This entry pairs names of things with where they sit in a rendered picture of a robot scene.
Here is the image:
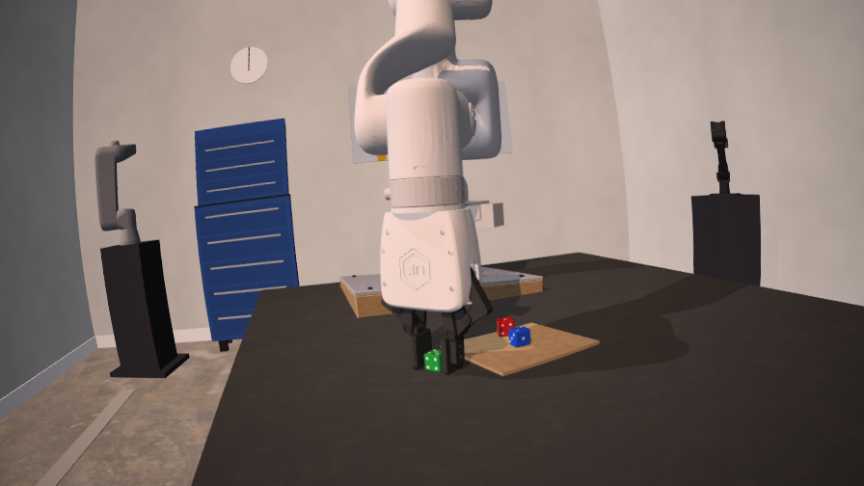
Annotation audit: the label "blue die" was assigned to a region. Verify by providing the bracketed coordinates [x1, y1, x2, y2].
[508, 326, 530, 347]

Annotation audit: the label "tan square mat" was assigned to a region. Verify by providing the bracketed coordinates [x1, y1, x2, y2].
[464, 323, 600, 376]

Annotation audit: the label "red die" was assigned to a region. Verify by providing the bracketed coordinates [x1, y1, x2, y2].
[497, 317, 514, 337]

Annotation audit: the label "green die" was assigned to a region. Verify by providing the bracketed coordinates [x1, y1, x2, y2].
[424, 349, 442, 372]

